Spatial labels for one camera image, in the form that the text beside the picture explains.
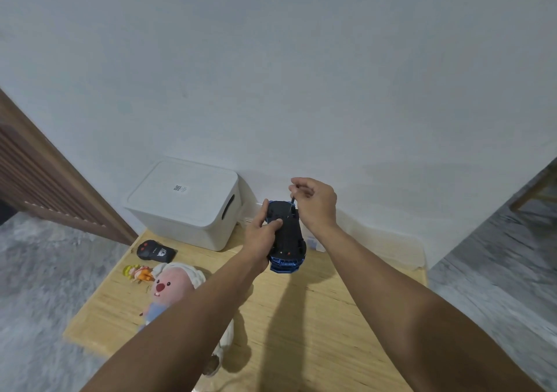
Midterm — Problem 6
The blue black toy car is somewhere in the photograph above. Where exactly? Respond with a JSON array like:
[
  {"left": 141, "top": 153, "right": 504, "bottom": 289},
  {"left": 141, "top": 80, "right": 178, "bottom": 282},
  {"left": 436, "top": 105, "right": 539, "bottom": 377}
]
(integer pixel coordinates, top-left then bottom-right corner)
[{"left": 263, "top": 200, "right": 308, "bottom": 274}]

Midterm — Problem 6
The wooden chair leg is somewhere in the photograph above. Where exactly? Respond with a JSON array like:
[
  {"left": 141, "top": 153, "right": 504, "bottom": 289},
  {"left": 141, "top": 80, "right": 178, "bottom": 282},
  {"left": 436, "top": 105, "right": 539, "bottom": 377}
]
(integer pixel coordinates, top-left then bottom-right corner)
[{"left": 509, "top": 172, "right": 557, "bottom": 212}]

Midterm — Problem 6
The person's right forearm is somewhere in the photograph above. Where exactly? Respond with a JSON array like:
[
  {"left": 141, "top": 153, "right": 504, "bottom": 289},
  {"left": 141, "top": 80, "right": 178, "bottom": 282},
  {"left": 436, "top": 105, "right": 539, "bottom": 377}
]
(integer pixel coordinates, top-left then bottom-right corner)
[{"left": 312, "top": 224, "right": 547, "bottom": 392}]

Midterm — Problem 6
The brown slatted wooden door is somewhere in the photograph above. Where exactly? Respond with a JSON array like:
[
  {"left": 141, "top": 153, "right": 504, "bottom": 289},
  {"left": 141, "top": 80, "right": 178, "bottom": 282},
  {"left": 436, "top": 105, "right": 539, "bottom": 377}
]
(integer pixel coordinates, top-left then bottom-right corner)
[{"left": 0, "top": 88, "right": 138, "bottom": 246}]

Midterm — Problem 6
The person's left hand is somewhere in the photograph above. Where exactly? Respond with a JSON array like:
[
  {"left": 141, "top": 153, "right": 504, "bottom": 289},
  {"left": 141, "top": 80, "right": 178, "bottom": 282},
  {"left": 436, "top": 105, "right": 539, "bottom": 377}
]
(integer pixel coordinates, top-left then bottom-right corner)
[{"left": 242, "top": 199, "right": 284, "bottom": 275}]

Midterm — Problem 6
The pink plush toy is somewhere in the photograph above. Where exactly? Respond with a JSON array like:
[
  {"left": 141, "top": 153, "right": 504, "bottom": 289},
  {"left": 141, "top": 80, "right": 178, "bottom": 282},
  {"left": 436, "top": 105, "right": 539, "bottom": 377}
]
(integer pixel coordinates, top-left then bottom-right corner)
[{"left": 138, "top": 261, "right": 236, "bottom": 378}]

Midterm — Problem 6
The black remote controller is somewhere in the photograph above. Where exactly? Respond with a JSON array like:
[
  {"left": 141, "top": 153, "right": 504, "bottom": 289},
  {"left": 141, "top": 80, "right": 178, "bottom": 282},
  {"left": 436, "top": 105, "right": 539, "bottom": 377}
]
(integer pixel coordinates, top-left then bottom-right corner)
[{"left": 136, "top": 239, "right": 177, "bottom": 263}]

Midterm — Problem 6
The white lidded storage box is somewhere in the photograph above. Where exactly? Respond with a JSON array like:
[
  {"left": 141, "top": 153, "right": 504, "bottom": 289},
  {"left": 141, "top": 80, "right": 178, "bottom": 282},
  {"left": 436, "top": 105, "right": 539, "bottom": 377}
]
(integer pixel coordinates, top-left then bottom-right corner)
[{"left": 124, "top": 158, "right": 241, "bottom": 252}]

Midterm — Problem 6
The small yellow orange figurine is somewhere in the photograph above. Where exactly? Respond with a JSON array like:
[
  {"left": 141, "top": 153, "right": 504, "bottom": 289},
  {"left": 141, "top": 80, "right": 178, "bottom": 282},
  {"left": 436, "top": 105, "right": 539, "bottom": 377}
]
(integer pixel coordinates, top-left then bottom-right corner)
[{"left": 122, "top": 264, "right": 155, "bottom": 284}]

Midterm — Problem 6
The person's left forearm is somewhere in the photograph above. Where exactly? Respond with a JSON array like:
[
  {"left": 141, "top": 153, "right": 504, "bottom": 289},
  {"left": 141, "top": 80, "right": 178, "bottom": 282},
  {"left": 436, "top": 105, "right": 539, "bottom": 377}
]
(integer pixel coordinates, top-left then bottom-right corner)
[{"left": 80, "top": 252, "right": 270, "bottom": 392}]

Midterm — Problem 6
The person's right hand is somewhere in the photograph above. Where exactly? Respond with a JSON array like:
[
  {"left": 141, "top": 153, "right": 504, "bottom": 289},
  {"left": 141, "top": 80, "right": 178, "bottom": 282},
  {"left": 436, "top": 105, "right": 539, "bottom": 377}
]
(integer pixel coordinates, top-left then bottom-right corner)
[{"left": 289, "top": 177, "right": 339, "bottom": 232}]

